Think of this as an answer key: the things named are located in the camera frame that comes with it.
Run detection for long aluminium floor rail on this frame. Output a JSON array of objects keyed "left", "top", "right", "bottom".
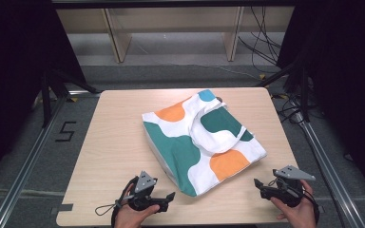
[
  {"left": 297, "top": 119, "right": 365, "bottom": 228},
  {"left": 0, "top": 90, "right": 68, "bottom": 228}
]

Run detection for black strap of gripper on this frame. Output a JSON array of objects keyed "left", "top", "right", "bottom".
[
  {"left": 300, "top": 185, "right": 321, "bottom": 223},
  {"left": 110, "top": 175, "right": 141, "bottom": 228}
]

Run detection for thin grey lanyard loop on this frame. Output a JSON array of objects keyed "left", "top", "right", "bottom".
[{"left": 94, "top": 202, "right": 122, "bottom": 218}]

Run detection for black hanging cable bundle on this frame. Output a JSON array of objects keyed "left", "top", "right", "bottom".
[{"left": 237, "top": 6, "right": 283, "bottom": 74}]

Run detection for white tote bag colourful blobs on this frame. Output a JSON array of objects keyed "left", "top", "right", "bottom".
[{"left": 141, "top": 88, "right": 268, "bottom": 198}]

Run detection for black curtain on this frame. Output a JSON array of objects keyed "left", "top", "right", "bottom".
[
  {"left": 0, "top": 0, "right": 87, "bottom": 188},
  {"left": 276, "top": 0, "right": 365, "bottom": 205}
]

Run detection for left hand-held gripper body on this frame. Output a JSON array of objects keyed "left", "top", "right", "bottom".
[{"left": 126, "top": 170, "right": 166, "bottom": 213}]

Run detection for black metal stand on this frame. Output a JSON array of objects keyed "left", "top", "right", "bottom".
[
  {"left": 254, "top": 52, "right": 312, "bottom": 124},
  {"left": 40, "top": 66, "right": 102, "bottom": 128}
]

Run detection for black strap of left gripper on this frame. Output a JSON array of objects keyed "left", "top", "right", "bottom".
[{"left": 110, "top": 175, "right": 141, "bottom": 228}]

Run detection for person's right hand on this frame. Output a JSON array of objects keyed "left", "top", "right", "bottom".
[{"left": 270, "top": 180, "right": 317, "bottom": 228}]

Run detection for grey tape strip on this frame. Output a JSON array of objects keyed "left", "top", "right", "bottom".
[{"left": 50, "top": 203, "right": 74, "bottom": 216}]

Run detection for black floor cable tangle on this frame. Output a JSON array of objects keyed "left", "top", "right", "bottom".
[{"left": 271, "top": 90, "right": 318, "bottom": 125}]

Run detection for person's left hand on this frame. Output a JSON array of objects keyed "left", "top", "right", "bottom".
[{"left": 114, "top": 183, "right": 162, "bottom": 228}]

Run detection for light wooden furniture frame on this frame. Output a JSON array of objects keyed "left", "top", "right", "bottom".
[{"left": 56, "top": 6, "right": 296, "bottom": 64}]

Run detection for black strap of right gripper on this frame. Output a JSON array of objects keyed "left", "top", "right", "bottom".
[{"left": 300, "top": 185, "right": 321, "bottom": 223}]

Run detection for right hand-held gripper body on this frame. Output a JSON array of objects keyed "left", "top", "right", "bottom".
[{"left": 260, "top": 164, "right": 317, "bottom": 209}]

